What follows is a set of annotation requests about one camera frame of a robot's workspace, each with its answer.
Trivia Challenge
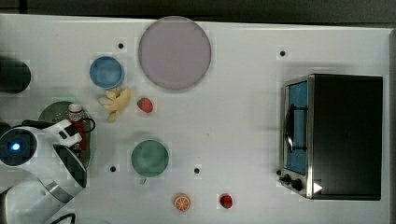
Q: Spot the black cylinder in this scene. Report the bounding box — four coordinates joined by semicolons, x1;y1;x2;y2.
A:
0;58;31;93
0;122;10;134

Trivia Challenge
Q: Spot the red apple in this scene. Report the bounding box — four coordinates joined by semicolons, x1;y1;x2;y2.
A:
219;194;233;209

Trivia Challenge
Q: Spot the black cylinder upper left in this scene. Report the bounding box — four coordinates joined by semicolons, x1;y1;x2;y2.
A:
0;58;31;93

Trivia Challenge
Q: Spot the blue bowl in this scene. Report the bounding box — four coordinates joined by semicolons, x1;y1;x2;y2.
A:
90;56;124;90

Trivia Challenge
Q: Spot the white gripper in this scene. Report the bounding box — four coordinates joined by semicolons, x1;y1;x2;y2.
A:
44;119;82;147

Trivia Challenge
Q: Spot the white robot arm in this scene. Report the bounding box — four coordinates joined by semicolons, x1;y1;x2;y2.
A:
1;119;87;224

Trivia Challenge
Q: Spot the green oval strainer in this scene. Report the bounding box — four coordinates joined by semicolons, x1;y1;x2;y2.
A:
38;101;93;168

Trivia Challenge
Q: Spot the orange slice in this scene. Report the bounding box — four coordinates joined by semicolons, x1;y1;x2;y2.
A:
174;193;191;212

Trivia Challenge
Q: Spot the black cylinder lower left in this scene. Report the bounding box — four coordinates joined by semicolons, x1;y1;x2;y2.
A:
0;122;10;134

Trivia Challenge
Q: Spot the green cup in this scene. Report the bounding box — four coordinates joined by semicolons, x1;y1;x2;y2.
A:
131;140;169;185

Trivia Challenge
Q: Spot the red ketchup bottle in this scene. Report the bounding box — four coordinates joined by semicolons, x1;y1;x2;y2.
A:
68;104;88;151

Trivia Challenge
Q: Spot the silver toaster oven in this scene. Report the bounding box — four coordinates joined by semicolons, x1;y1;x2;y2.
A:
276;74;383;201

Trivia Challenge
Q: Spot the red strawberry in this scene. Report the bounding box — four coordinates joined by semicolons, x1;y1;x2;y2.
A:
137;97;153;113

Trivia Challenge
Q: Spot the yellow banana bunch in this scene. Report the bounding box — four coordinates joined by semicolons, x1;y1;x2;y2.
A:
99;87;132;122

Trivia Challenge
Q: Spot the grey round plate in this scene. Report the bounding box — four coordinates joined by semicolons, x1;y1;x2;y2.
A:
138;16;212;91

